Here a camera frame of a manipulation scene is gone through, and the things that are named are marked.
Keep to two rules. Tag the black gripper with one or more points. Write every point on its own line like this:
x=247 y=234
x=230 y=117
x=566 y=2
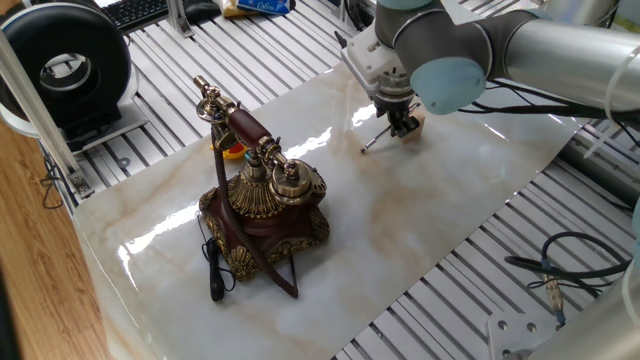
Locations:
x=395 y=106

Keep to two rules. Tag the thin metal pen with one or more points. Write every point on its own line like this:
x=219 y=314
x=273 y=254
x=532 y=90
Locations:
x=375 y=141

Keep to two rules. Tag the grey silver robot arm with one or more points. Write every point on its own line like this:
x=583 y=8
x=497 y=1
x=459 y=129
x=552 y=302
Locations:
x=550 y=60

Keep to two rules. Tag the brass maroon phone handset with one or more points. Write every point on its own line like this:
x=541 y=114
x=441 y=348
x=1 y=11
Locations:
x=247 y=127

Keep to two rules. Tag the antique brass rotary phone base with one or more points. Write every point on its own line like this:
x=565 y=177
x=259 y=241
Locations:
x=280 y=230

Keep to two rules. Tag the wooden cube block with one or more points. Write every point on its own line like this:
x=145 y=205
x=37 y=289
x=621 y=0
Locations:
x=417 y=135

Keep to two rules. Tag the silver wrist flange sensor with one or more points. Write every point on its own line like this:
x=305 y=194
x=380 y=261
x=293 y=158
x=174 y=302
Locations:
x=395 y=85

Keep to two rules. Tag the glossy marble pattern mat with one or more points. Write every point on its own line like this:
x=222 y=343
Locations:
x=400 y=225

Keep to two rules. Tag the yellow orange toy turtle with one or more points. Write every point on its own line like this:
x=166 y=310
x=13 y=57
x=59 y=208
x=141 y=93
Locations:
x=232 y=151

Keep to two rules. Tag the blue printed packet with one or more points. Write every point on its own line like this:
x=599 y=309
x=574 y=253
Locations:
x=262 y=5

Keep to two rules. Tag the yellow snack packet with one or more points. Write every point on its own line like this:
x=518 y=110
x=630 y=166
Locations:
x=227 y=7

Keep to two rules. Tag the black computer mouse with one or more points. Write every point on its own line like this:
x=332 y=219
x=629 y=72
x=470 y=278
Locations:
x=200 y=10

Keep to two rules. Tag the white mounting plate with holes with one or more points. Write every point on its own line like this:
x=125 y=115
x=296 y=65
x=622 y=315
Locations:
x=515 y=335

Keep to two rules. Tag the white flat stand plate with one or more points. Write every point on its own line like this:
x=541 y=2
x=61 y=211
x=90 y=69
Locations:
x=125 y=122

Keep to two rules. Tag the metal washer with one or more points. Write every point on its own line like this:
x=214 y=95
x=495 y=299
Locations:
x=120 y=162

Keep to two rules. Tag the black computer keyboard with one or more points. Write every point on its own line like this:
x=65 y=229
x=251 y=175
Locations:
x=135 y=11

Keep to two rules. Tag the white printed wrist bracket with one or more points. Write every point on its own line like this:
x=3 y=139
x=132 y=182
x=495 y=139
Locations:
x=367 y=57

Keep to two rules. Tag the short aluminium profile post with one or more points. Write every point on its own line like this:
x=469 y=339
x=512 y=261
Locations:
x=179 y=17

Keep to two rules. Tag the aluminium frame post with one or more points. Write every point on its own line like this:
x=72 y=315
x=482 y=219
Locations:
x=35 y=105

